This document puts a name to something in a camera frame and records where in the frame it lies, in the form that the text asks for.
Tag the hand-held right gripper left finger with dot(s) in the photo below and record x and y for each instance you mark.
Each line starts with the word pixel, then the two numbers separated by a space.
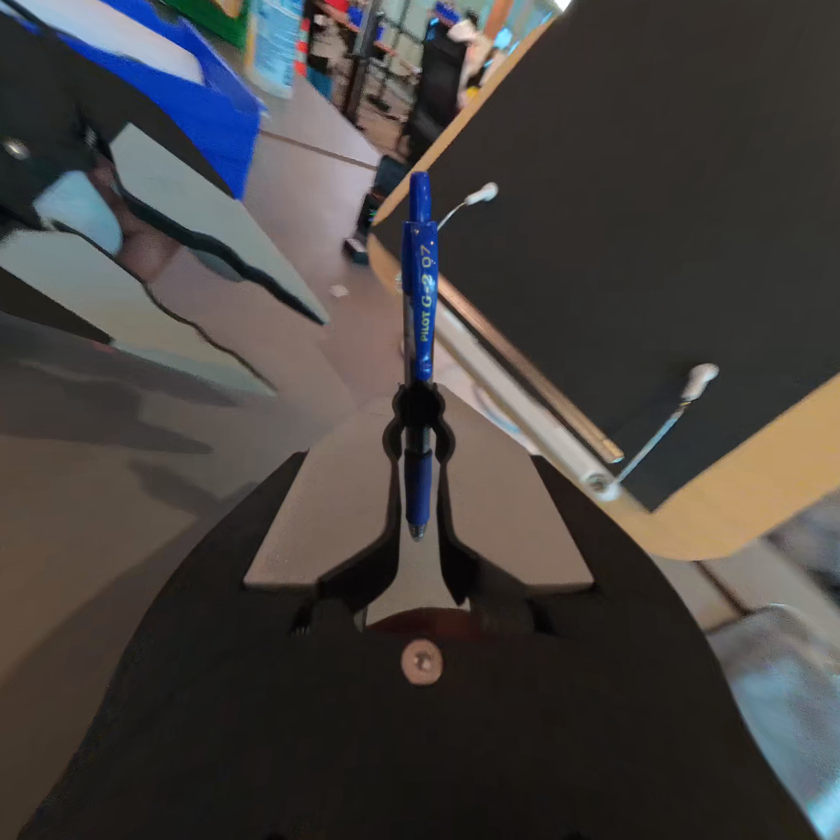
pixel 315 518

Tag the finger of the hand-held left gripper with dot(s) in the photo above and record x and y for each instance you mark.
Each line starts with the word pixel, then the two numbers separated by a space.
pixel 197 203
pixel 98 295

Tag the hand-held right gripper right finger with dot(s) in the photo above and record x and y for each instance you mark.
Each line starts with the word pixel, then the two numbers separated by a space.
pixel 512 518

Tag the blue retractable pen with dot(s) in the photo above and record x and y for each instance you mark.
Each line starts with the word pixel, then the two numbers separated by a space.
pixel 420 295

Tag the blue plastic bin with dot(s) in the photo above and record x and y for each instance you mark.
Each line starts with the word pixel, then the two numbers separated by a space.
pixel 210 111

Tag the small dark box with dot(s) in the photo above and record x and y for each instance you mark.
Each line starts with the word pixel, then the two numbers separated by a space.
pixel 355 250

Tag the white and blue banner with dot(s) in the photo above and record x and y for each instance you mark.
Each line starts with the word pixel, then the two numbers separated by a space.
pixel 275 46

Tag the dark bag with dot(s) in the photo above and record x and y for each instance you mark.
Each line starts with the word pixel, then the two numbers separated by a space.
pixel 390 177

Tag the black stand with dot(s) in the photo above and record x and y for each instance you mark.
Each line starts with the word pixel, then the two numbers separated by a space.
pixel 361 65

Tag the person's grey clothing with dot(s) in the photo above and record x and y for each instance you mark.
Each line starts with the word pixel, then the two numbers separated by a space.
pixel 787 689

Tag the black table with wooden edge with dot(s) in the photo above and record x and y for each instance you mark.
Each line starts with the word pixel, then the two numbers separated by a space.
pixel 623 197

